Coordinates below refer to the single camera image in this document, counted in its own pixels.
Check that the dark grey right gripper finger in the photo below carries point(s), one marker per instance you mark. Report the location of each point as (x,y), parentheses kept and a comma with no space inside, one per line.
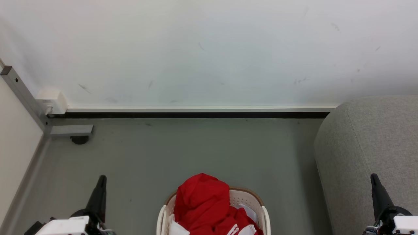
(378,195)

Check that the black round frame foot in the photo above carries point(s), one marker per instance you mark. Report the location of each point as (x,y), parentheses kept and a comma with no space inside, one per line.
(80,140)

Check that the grey metal frame post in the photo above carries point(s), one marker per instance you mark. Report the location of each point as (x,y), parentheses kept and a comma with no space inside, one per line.
(24,96)

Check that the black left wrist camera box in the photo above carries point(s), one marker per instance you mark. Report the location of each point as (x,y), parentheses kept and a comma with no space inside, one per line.
(32,228)

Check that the red garment with white stripes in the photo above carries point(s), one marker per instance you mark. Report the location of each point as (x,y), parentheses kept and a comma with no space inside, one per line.
(204,205)

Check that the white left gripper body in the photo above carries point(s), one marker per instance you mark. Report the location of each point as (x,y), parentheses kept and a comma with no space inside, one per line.
(68,227)

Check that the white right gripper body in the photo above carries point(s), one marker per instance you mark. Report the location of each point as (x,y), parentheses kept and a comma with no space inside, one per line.
(403,223)

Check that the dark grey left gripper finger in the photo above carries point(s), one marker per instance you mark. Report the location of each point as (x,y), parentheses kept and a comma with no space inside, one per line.
(99,195)

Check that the white and black baseboard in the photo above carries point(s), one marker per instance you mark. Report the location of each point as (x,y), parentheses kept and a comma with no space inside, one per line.
(196,111)

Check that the white plastic wall box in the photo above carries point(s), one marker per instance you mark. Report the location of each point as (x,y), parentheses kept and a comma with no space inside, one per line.
(54,100)

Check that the grey fabric sofa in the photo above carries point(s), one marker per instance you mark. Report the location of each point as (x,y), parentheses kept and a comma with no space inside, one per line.
(369,156)

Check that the cream plastic laundry basket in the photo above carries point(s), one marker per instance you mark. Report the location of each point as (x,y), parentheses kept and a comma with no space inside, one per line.
(264,218)

